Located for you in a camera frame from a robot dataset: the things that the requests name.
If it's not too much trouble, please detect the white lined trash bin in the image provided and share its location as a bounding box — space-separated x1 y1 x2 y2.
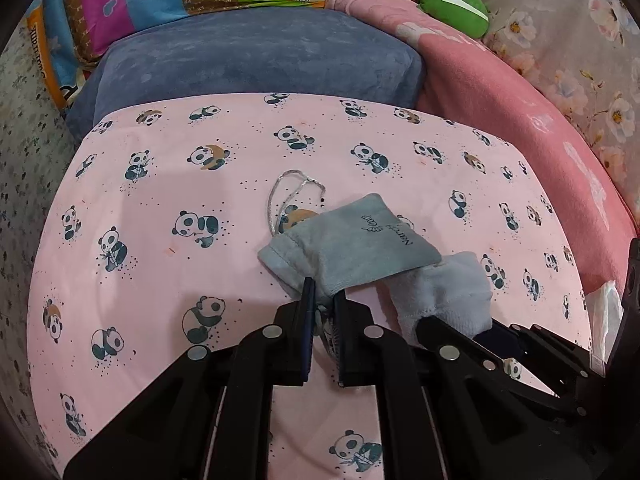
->
585 280 623 376

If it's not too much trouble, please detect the blue grey cushion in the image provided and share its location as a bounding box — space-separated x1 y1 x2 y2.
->
65 5 427 138

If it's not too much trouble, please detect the grey sock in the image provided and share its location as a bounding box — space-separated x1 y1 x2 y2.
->
385 252 493 346

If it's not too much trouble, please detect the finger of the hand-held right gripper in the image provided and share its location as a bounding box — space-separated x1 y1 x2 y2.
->
416 316 561 401
475 324 591 391

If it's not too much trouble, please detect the pink blanket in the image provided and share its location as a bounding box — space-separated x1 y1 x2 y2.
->
327 0 638 296

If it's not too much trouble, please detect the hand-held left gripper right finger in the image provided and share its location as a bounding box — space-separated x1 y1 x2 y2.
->
334 291 591 480

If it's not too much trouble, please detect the pale floral sheet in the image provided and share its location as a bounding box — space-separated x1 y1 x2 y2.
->
445 0 640 236

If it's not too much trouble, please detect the grey drawstring pouch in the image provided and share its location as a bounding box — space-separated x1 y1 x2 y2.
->
257 169 442 311

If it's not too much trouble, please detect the pink panda print cloth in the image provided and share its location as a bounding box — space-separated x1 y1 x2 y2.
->
27 91 593 480

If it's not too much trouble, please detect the green round cushion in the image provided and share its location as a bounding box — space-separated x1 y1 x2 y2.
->
419 0 491 40

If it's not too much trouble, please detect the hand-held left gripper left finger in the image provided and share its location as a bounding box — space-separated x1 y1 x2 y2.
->
62 277 317 480

